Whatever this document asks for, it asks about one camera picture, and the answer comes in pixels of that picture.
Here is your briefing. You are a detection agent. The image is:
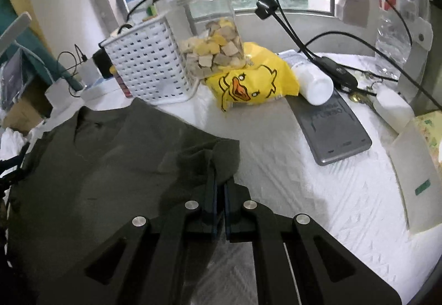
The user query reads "white plastic basket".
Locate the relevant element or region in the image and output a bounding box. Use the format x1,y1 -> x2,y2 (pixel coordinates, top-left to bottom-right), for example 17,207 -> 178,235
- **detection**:
100,10 -> 200,106

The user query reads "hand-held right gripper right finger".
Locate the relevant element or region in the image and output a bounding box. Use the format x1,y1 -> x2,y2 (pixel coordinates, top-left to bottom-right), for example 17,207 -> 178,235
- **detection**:
224,177 -> 403,305

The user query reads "tablet computer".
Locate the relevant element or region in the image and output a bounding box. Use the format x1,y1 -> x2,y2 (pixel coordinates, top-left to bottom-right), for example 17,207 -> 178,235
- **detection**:
0,50 -> 25,109

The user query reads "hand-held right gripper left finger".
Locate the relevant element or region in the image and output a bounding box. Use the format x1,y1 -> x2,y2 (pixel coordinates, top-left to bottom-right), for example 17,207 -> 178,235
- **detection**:
36,170 -> 219,305

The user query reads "black cable with inline box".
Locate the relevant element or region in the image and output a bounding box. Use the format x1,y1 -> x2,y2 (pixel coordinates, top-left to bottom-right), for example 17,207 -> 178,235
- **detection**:
216,0 -> 442,112

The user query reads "olive green t-shirt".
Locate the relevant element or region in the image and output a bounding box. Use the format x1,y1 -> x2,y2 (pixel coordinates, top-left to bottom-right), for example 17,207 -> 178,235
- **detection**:
5,98 -> 259,305

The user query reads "yellow tissue box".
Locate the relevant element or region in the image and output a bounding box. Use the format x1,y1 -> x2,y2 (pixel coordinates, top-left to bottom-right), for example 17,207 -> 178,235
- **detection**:
388,111 -> 442,235

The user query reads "teal curtain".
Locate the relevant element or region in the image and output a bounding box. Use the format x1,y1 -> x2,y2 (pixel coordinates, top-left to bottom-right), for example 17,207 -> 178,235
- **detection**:
0,0 -> 83,92

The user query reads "white charger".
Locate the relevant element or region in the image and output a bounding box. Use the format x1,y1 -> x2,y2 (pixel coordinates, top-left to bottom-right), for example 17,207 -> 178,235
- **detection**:
80,56 -> 104,88

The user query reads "brown cardboard box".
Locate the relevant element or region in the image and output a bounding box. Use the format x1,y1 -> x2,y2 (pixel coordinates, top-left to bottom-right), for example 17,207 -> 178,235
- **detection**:
2,98 -> 49,135

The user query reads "clear jar with white lid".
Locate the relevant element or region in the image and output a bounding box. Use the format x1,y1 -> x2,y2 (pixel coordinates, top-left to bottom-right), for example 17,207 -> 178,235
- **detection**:
162,0 -> 247,79

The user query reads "red can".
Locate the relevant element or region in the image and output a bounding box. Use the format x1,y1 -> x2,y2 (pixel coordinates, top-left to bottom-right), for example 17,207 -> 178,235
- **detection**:
115,72 -> 133,99

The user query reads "clear water bottle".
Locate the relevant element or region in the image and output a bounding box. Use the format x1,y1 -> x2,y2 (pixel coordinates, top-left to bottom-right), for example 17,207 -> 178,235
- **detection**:
375,0 -> 429,74

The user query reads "white squeeze tube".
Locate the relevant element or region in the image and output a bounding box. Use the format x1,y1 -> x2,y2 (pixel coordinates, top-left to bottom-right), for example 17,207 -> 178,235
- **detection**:
278,51 -> 335,106

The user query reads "white desk lamp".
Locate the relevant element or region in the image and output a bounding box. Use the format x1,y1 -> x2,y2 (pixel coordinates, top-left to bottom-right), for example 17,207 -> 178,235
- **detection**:
0,12 -> 75,109

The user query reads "yellow duck print bag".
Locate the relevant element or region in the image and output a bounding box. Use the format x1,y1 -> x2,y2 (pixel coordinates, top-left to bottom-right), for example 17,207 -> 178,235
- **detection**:
204,42 -> 300,112

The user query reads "white tablecloth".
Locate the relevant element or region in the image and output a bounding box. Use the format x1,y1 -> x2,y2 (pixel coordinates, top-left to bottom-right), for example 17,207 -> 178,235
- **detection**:
0,50 -> 439,305

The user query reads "yellow curtain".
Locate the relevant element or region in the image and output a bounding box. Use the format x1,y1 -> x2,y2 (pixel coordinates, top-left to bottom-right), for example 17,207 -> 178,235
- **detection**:
5,0 -> 45,47

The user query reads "small white bottle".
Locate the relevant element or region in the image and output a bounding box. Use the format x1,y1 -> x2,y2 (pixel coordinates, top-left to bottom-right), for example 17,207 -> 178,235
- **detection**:
373,87 -> 415,135

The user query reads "bunch of keys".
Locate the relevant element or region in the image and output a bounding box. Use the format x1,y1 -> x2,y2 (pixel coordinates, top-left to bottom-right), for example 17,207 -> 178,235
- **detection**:
347,70 -> 384,105

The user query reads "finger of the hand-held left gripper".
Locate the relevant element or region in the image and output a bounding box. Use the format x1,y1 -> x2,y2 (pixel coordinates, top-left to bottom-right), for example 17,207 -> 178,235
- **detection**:
0,144 -> 30,188

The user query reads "black power adapter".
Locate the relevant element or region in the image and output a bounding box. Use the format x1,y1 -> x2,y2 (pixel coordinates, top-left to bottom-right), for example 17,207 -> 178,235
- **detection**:
93,48 -> 114,79

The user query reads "grey flat device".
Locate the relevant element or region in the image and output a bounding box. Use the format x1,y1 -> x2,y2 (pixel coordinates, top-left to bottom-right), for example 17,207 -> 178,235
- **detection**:
286,87 -> 373,166

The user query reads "white bottle with blue cap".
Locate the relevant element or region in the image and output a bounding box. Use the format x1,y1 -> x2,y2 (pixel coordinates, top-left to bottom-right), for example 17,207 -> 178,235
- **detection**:
122,0 -> 149,24

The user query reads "white curved holder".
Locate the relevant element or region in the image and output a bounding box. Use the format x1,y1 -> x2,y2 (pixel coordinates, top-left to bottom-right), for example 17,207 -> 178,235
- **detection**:
397,0 -> 434,110

